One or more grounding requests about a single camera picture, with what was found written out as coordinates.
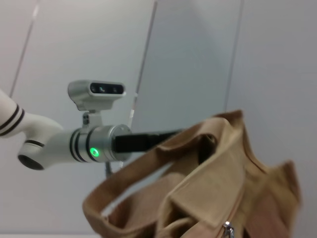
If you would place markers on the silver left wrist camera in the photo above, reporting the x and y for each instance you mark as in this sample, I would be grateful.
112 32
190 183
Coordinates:
99 93

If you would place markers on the khaki canvas food bag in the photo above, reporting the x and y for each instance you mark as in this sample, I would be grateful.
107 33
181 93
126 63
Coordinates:
210 186

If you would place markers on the silver zipper pull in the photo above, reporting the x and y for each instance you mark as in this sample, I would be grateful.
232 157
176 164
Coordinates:
227 229

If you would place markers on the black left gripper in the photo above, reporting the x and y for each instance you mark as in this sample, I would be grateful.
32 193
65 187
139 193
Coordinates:
133 143

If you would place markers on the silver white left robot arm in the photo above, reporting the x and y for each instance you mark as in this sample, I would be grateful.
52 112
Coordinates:
49 146

